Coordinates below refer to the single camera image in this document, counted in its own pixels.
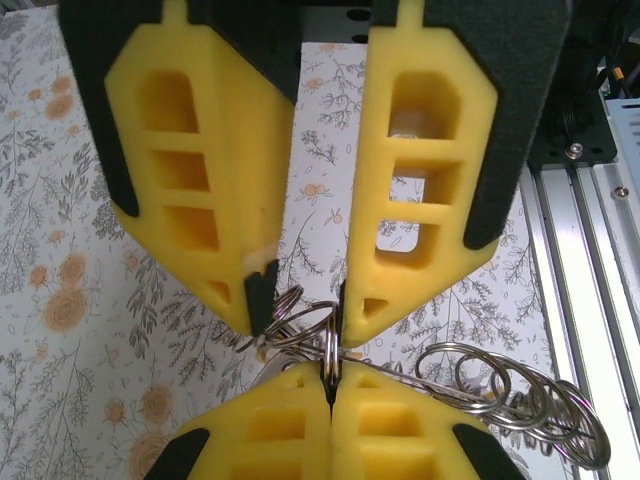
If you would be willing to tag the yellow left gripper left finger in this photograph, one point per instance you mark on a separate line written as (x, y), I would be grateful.
(280, 430)

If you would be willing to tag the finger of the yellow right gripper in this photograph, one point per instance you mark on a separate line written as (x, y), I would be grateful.
(240, 200)
(372, 200)

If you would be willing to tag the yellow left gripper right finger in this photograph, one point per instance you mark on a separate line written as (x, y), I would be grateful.
(390, 440)

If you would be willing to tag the floral table cover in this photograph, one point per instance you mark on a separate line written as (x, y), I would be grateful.
(50, 250)

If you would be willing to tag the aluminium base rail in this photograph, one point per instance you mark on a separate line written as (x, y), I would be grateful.
(575, 300)

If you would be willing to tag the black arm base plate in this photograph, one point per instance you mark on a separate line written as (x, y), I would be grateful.
(595, 150)

